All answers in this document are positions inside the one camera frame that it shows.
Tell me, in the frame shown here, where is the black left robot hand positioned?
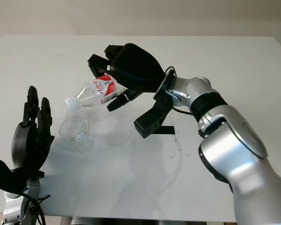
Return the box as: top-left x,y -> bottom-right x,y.
11,85 -> 55,181

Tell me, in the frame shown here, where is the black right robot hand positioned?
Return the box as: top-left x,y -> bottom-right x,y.
88,43 -> 167,112

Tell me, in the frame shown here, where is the clear water bottle red label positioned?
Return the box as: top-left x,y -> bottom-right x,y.
65,74 -> 127,112

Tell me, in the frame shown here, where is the clear glass cup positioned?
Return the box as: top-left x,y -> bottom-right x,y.
59,116 -> 96,153

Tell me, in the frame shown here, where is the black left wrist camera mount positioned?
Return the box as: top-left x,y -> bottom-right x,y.
0,157 -> 27,192

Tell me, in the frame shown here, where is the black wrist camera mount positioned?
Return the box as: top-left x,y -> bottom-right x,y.
0,157 -> 27,192
133,71 -> 178,139

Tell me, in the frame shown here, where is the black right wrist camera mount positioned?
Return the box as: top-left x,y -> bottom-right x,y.
133,71 -> 178,139

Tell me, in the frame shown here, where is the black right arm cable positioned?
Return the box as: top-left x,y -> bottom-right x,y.
165,66 -> 195,116

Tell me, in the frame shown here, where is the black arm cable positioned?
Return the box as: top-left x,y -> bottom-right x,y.
21,192 -> 51,225
165,66 -> 195,116

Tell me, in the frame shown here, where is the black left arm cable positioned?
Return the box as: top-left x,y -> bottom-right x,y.
21,192 -> 51,225

